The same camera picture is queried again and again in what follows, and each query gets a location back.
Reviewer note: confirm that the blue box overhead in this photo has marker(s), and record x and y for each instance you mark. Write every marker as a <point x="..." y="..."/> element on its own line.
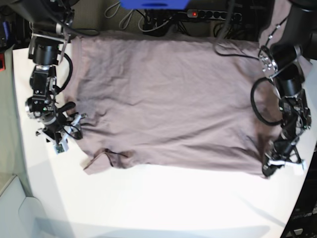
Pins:
<point x="154" y="4"/>

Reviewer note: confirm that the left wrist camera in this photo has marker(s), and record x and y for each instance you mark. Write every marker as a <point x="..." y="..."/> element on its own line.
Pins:
<point x="300" y="168"/>

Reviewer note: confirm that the black power strip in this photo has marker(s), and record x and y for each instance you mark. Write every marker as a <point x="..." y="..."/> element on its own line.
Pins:
<point x="207" y="14"/>

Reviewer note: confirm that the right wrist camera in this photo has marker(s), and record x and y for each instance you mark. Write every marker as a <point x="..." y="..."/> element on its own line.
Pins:
<point x="61" y="148"/>

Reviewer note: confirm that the mauve t-shirt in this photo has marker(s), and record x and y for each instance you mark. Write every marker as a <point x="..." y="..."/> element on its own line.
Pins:
<point x="169" y="101"/>

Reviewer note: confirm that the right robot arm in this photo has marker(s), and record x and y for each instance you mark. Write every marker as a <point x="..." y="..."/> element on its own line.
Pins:
<point x="51" y="29"/>

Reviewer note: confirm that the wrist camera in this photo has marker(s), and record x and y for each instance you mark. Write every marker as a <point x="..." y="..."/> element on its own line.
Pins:
<point x="61" y="148"/>
<point x="300" y="168"/>

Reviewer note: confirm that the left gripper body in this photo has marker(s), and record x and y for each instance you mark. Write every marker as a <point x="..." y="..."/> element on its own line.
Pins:
<point x="281" y="153"/>

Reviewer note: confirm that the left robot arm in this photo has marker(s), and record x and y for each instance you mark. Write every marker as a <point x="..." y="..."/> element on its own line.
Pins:
<point x="282" y="68"/>

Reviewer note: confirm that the red clamp at table edge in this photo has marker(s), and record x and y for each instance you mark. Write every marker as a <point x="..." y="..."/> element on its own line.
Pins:
<point x="2" y="62"/>

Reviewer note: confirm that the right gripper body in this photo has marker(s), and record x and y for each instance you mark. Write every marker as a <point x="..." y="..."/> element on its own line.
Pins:
<point x="57" y="126"/>

